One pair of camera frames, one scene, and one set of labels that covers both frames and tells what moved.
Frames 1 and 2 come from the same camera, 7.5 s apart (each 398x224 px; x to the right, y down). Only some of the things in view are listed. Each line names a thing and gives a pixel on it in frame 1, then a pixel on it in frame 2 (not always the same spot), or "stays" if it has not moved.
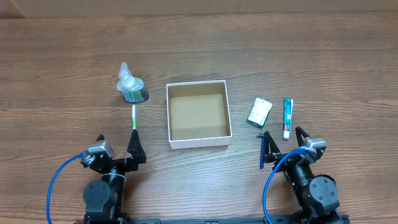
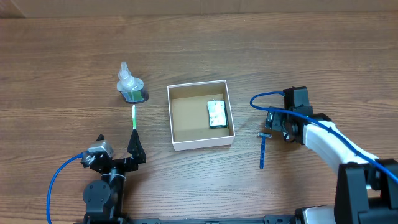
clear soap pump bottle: (130, 88) stays
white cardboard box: (198, 114) stays
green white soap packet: (259, 112) → (217, 114)
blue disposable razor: (262, 154) stays
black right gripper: (287, 158) → (274, 121)
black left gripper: (117, 162) stays
